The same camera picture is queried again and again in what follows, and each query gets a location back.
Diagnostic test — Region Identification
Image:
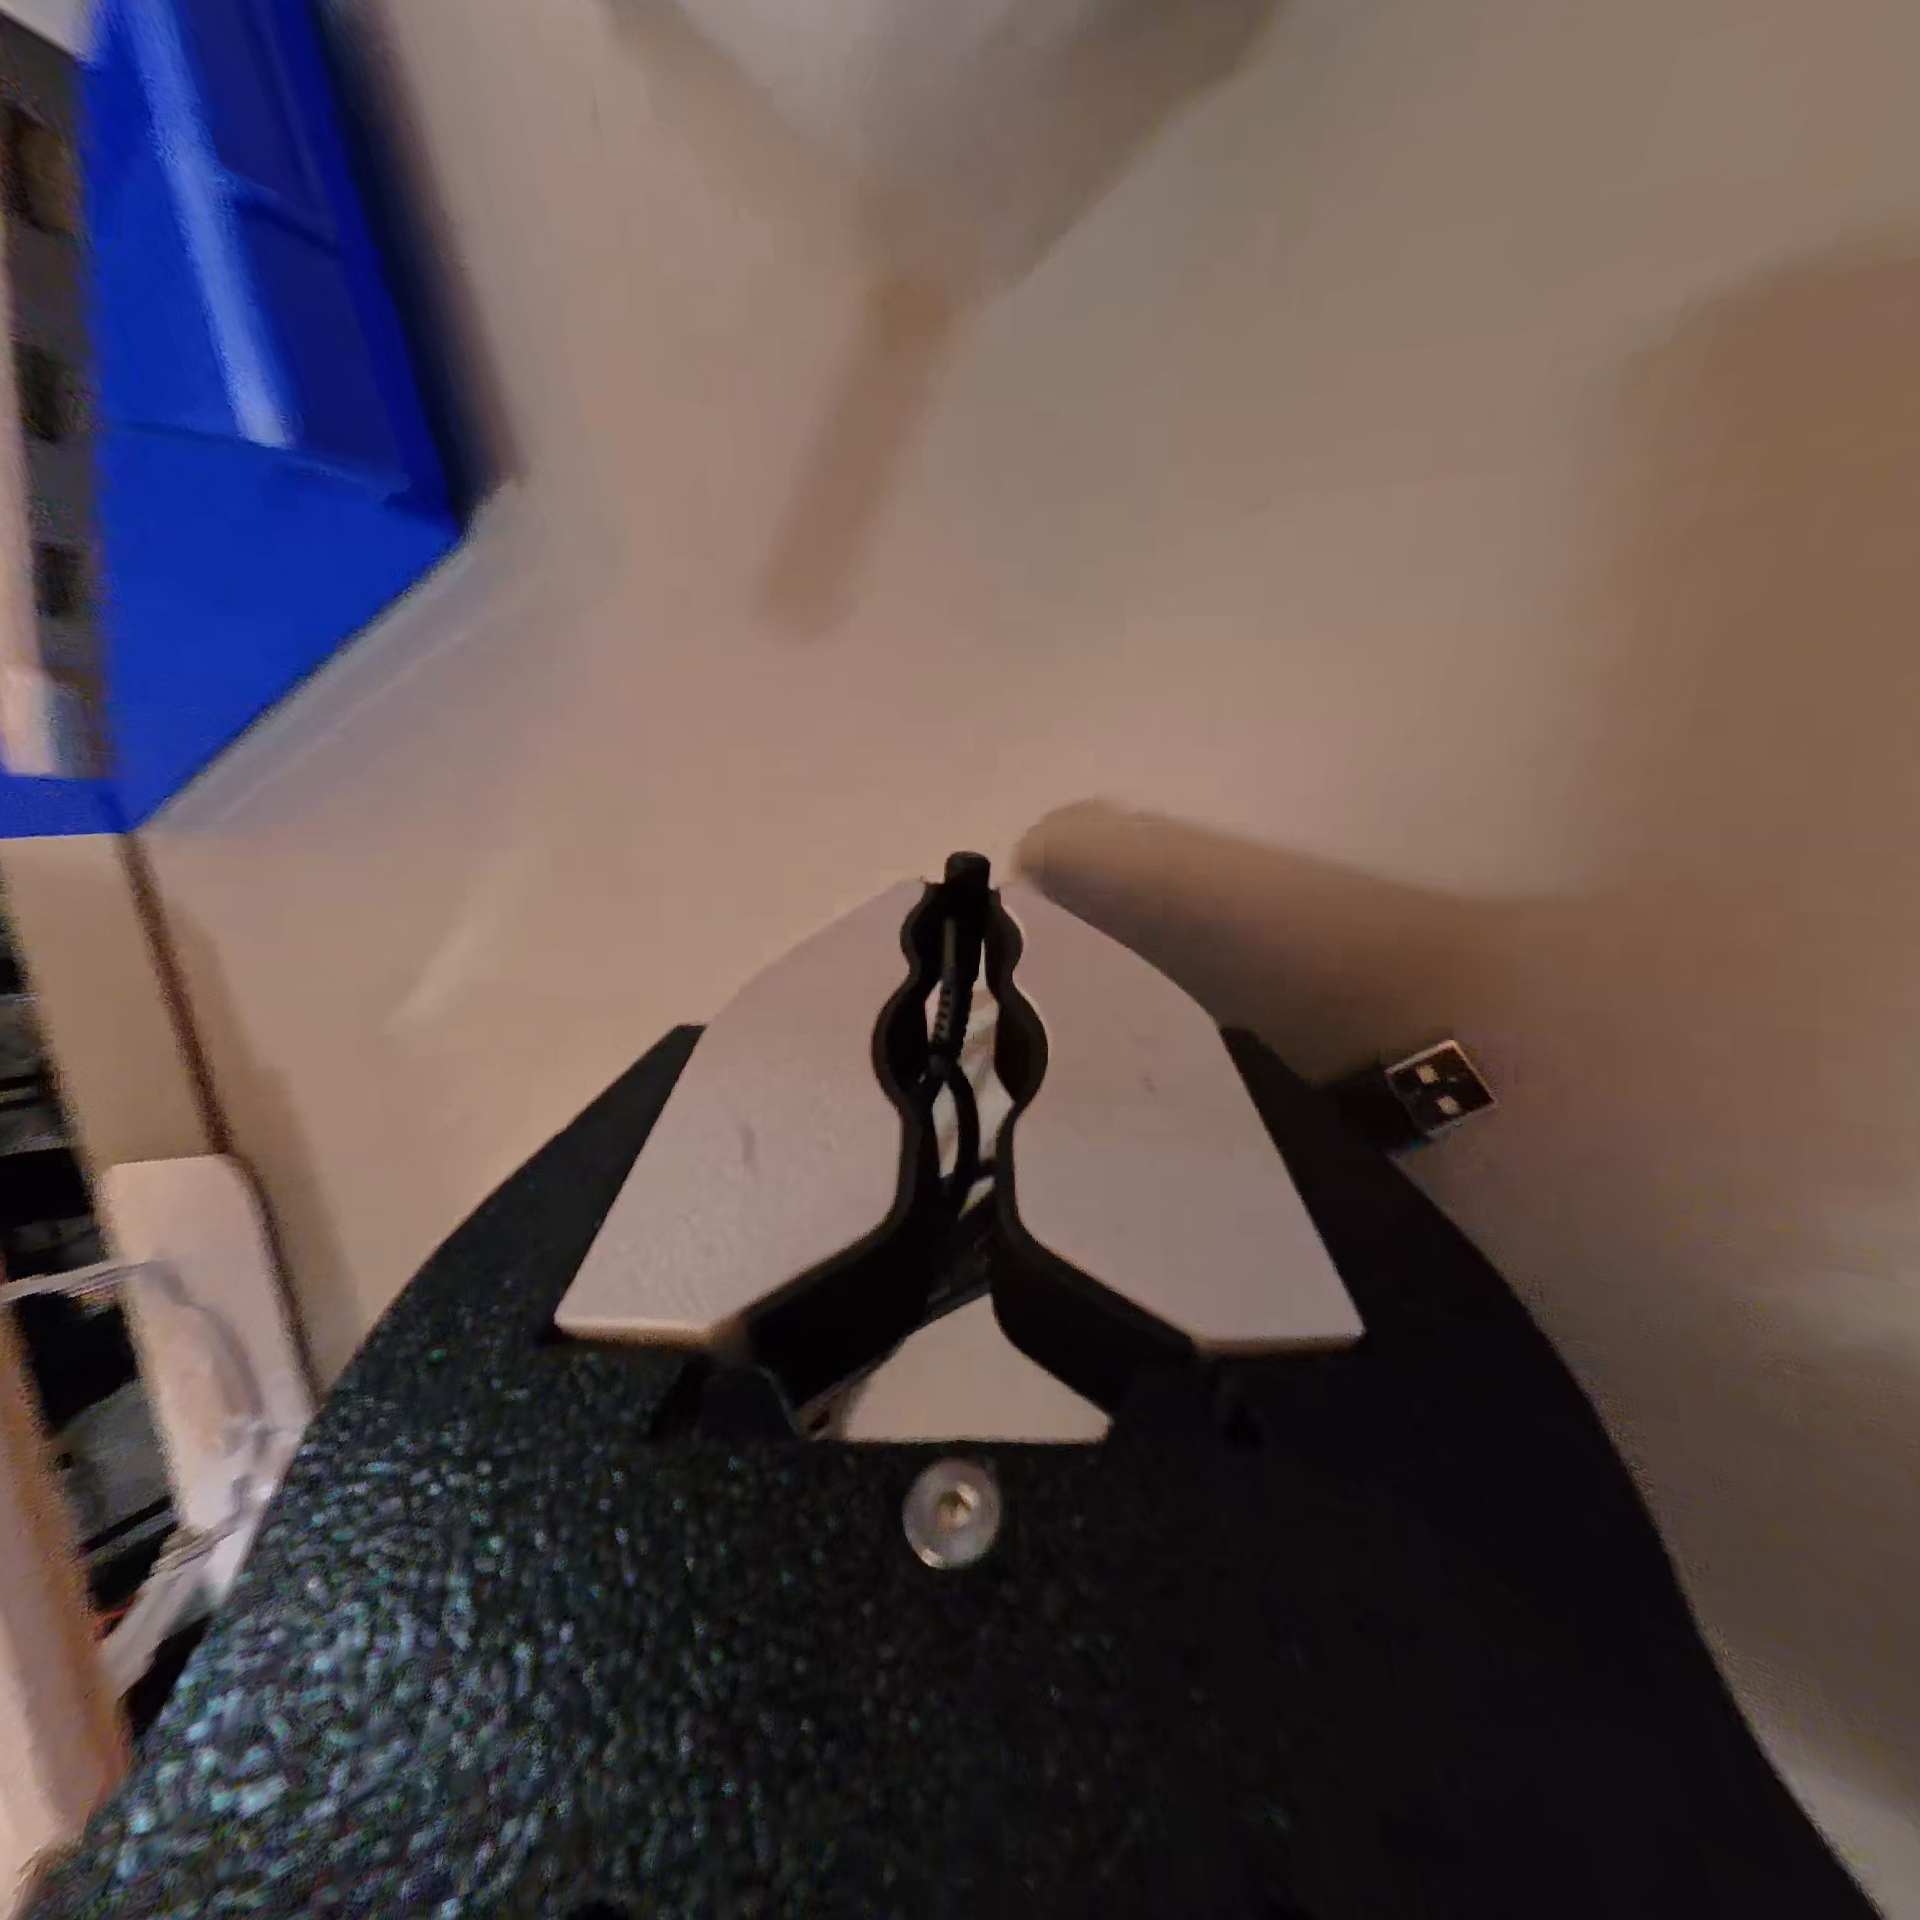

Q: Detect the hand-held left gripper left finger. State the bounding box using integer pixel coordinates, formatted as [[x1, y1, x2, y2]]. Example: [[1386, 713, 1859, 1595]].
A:
[[553, 876, 977, 1419]]

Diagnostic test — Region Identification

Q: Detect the blue plastic bin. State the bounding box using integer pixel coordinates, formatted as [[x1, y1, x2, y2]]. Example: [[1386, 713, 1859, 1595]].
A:
[[0, 0, 504, 842]]

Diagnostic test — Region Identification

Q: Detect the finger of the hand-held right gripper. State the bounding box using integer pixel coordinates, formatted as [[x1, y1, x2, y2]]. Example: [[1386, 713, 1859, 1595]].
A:
[[601, 0, 933, 279], [931, 0, 1277, 279]]

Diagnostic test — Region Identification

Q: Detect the thin black usb cable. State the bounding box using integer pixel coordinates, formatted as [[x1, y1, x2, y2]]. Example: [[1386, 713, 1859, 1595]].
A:
[[900, 849, 1503, 1247]]

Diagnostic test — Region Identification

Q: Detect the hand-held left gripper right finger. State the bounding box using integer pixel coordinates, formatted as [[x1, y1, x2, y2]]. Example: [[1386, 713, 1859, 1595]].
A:
[[976, 876, 1368, 1419]]

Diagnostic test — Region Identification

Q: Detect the document stand with tan board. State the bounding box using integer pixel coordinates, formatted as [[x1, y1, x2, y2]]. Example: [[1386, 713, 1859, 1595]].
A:
[[0, 1146, 325, 1666]]

